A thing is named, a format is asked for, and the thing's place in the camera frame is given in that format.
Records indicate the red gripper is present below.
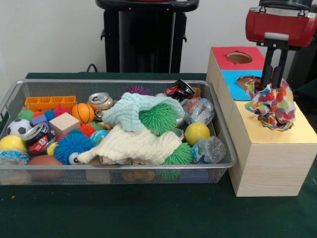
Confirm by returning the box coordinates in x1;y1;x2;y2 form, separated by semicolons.
245;7;317;89

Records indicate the knotted colourful fleece cloth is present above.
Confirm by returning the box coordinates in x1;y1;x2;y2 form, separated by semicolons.
244;78;297;124

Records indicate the green spiky ball with eyes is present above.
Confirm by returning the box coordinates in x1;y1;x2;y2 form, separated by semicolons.
138;103;178;136

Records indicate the mint waffle cloth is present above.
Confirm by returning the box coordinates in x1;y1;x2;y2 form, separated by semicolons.
102;92;185;132

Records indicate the cream waffle cloth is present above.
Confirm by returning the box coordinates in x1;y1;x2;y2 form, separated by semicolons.
77;123;181;166

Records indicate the wooden box with three holes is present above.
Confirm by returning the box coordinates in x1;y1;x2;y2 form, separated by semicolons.
206;46;317;197

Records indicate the clear mesh bin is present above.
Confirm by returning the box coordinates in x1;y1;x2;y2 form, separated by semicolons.
0;79;237;186

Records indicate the dark green table cloth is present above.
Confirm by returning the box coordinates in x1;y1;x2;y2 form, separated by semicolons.
0;71;317;238
292;79;317;116

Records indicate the yellow ball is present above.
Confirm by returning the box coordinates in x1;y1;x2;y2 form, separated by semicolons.
184;122;211;147

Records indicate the small orange basketball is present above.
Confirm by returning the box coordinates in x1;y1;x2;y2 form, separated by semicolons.
71;103;96;124

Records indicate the blue spiky ball with eyes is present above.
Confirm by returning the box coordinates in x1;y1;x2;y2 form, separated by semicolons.
53;133;96;166

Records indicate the plain wooden cube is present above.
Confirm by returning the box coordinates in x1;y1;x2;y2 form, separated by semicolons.
49;112;81;137

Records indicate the orange plastic tray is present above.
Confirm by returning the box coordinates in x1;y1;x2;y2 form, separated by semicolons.
24;96;77;112

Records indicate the black and red drink can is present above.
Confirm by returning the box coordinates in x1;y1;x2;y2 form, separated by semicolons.
21;123;56;156

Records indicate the black and white soccer ball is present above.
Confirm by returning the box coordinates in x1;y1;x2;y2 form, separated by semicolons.
6;119;33;136

